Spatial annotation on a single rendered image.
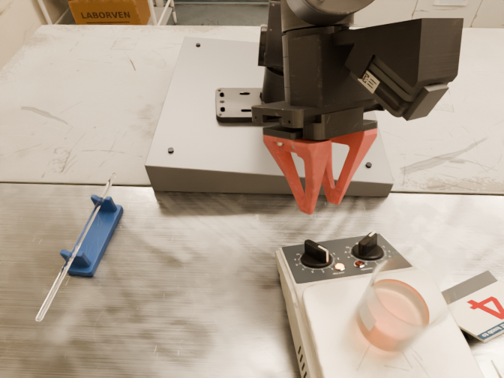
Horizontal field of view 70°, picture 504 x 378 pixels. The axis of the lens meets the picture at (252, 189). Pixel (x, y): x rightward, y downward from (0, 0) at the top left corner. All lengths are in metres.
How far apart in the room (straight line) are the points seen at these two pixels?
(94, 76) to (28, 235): 0.36
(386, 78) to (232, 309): 0.28
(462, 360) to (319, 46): 0.26
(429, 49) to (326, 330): 0.22
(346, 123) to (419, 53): 0.09
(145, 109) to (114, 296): 0.34
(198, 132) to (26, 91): 0.39
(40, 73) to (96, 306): 0.52
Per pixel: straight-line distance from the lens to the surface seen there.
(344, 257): 0.39
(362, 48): 0.26
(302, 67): 0.28
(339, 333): 0.32
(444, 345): 0.34
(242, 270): 0.43
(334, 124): 0.29
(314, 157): 0.28
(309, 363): 0.33
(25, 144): 0.67
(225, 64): 0.65
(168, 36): 0.87
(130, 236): 0.48
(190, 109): 0.55
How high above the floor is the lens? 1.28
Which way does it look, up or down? 50 degrees down
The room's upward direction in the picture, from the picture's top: 1 degrees counter-clockwise
